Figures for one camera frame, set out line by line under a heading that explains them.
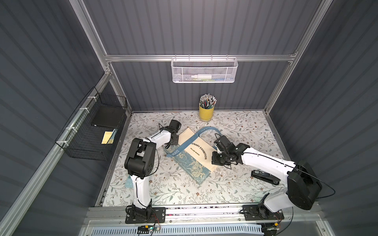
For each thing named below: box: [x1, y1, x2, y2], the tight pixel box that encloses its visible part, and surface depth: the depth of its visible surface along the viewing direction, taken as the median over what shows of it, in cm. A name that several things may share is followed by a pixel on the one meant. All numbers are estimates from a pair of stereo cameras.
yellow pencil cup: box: [198, 105, 216, 123], surface depth 107 cm
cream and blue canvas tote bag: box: [163, 126, 221, 185], surface depth 96 cm
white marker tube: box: [190, 73, 213, 80], surface depth 91 cm
